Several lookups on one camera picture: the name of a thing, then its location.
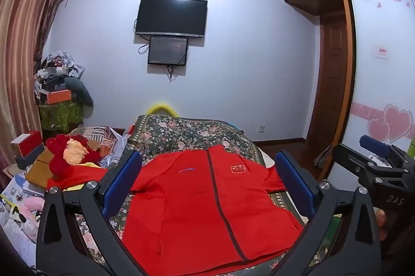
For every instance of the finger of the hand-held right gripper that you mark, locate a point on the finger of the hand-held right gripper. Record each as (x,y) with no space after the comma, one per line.
(374,143)

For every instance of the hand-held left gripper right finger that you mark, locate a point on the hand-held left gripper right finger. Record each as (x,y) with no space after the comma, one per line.
(295,185)

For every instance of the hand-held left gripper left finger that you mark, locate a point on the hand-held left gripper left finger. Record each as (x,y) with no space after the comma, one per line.
(124,178)

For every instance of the red zip jacket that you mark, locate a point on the red zip jacket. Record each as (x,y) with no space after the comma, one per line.
(194,214)

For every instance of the person's right hand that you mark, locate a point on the person's right hand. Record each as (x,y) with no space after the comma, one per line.
(381,224)

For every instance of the grey cloth on floor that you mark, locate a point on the grey cloth on floor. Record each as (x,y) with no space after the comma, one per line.
(322,159)

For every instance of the patterned light cloth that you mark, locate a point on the patterned light cloth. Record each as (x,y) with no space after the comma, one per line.
(110,141)

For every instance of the red plush toy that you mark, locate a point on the red plush toy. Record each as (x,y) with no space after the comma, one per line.
(76,152)

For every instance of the yellow round object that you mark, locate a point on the yellow round object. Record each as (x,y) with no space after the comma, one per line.
(160,109)

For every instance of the brown wooden door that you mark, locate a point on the brown wooden door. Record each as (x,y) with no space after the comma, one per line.
(330,78)

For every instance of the dark floral blanket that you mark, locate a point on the dark floral blanket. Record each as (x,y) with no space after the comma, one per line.
(194,133)

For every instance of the brown cardboard box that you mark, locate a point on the brown cardboard box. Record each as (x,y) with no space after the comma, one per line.
(40,165)

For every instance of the green patterned cloth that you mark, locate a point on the green patterned cloth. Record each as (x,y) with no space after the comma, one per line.
(61,117)

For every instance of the grey pillow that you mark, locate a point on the grey pillow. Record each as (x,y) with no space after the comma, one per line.
(82,94)

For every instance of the pink plush toy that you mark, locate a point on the pink plush toy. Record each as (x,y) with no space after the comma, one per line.
(27,208)

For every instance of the red and white box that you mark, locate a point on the red and white box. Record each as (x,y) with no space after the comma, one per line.
(27,144)

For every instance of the orange box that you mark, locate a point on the orange box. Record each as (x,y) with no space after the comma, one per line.
(59,96)

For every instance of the pile of clutter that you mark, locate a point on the pile of clutter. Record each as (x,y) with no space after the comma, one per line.
(58,65)

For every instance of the striped brown curtain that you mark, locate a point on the striped brown curtain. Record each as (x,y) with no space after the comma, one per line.
(22,36)

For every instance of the white wall socket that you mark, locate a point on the white wall socket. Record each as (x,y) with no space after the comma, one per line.
(261,128)

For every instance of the small black wall monitor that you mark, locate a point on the small black wall monitor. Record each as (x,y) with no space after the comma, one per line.
(168,50)

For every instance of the black wall television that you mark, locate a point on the black wall television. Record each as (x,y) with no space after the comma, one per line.
(171,16)

